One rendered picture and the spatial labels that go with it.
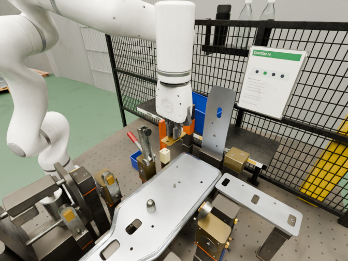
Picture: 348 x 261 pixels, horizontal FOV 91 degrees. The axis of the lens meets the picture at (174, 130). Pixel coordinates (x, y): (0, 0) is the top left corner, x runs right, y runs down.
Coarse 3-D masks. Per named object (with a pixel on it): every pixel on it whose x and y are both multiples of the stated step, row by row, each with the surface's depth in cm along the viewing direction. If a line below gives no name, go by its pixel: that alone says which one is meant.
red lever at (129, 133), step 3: (129, 132) 73; (129, 135) 73; (132, 135) 73; (132, 138) 73; (135, 138) 73; (135, 141) 73; (135, 144) 73; (138, 144) 73; (138, 147) 72; (141, 150) 72; (150, 159) 71
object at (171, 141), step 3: (183, 132) 56; (171, 135) 53; (183, 135) 54; (165, 138) 53; (168, 138) 53; (171, 138) 53; (177, 138) 53; (162, 141) 51; (165, 141) 51; (171, 141) 51; (174, 141) 51; (168, 144) 50; (171, 144) 51
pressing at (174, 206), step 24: (168, 168) 76; (192, 168) 76; (216, 168) 76; (144, 192) 66; (168, 192) 66; (192, 192) 66; (120, 216) 58; (144, 216) 58; (168, 216) 58; (120, 240) 52; (144, 240) 52; (168, 240) 52
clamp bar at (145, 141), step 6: (144, 126) 65; (138, 132) 65; (144, 132) 63; (150, 132) 64; (144, 138) 67; (144, 144) 67; (150, 144) 69; (144, 150) 68; (150, 150) 70; (144, 156) 70; (150, 156) 73
